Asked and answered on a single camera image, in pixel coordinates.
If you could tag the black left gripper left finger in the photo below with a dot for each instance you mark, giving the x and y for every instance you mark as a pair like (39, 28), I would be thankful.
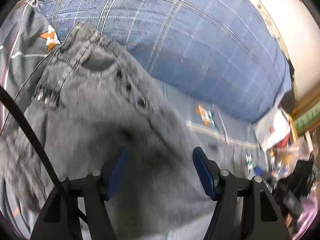
(82, 200)

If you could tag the clutter pile beside sofa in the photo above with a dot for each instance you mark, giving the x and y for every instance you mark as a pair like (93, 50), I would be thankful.
(292, 176)

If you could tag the blue plaid sofa back cushion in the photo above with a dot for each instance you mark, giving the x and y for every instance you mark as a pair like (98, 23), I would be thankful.
(219, 51)

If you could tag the grey denim pants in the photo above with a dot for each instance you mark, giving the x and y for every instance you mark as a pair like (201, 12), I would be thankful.
(89, 98)

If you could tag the grey patterned sofa seat cover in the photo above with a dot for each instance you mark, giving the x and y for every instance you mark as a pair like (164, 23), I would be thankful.
(220, 132)

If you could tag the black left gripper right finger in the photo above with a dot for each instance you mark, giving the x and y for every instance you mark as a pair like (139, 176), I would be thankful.
(245, 208)

